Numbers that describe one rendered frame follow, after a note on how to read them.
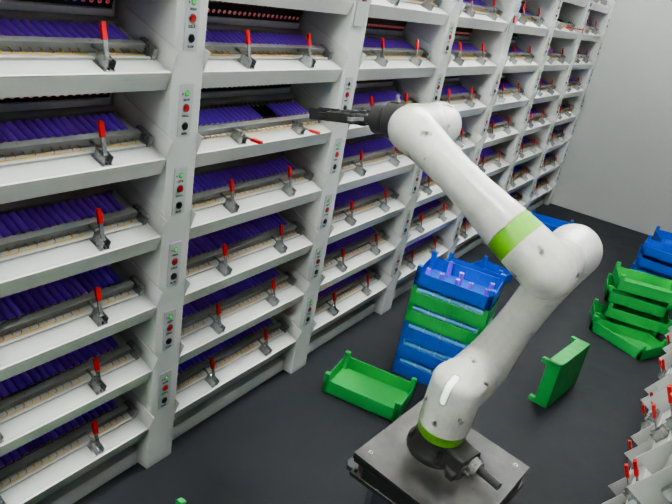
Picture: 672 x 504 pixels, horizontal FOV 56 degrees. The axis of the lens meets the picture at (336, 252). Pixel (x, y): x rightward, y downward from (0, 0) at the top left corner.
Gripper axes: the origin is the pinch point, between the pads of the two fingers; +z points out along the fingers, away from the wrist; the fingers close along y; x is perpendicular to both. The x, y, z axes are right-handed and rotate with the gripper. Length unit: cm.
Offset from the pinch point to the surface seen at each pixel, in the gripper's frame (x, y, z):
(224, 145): 8.2, 22.3, 15.7
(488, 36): -28, -166, 26
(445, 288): 66, -63, -11
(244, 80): -8.3, 17.9, 12.5
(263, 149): 10.8, 6.5, 16.3
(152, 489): 104, 46, 23
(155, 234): 28, 44, 18
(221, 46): -16.5, 22.1, 16.3
